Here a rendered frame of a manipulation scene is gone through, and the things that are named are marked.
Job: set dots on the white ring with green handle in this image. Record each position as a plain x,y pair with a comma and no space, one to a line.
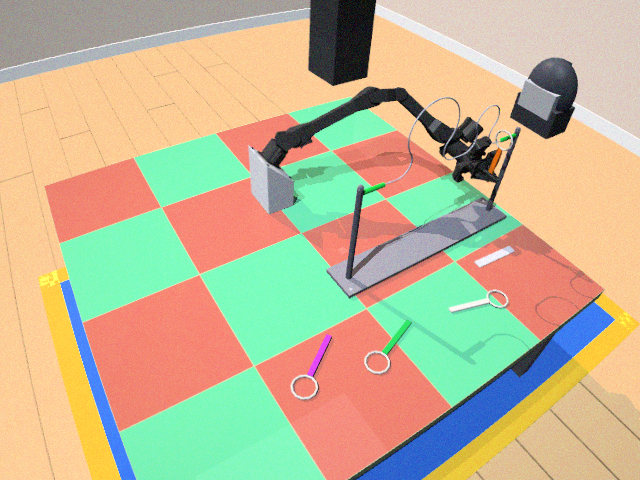
389,346

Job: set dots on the white loop with purple handle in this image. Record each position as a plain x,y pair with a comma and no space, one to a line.
313,367

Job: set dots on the white loop with straight handle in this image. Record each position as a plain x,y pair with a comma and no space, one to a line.
478,303

